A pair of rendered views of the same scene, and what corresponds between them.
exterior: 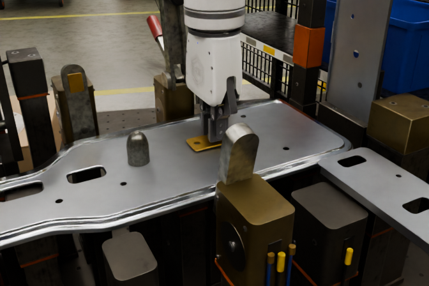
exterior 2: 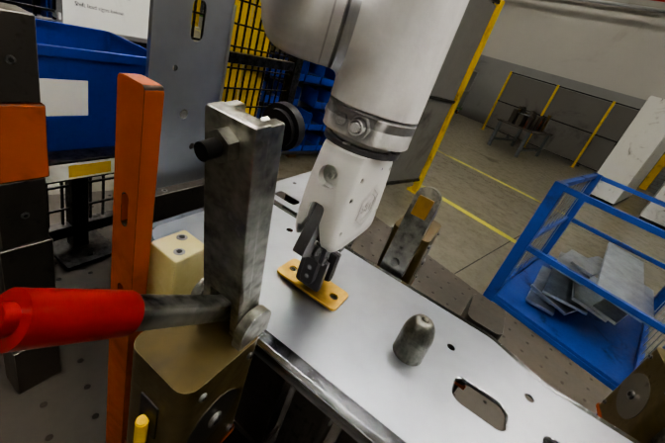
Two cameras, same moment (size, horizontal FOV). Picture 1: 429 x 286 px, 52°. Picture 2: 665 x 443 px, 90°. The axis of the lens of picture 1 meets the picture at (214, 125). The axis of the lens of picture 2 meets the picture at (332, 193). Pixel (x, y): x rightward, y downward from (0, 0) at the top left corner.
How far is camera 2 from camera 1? 0.86 m
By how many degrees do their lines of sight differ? 109
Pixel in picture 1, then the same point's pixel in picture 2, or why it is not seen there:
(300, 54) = (21, 160)
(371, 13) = (203, 60)
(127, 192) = (455, 336)
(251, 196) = not seen: hidden behind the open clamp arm
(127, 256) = (489, 312)
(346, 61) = (169, 128)
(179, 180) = (403, 299)
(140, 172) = not seen: hidden behind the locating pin
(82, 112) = not seen: outside the picture
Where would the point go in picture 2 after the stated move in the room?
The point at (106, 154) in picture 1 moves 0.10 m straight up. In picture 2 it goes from (431, 405) to (484, 327)
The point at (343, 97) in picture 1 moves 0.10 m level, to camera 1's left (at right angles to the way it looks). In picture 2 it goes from (167, 171) to (179, 209)
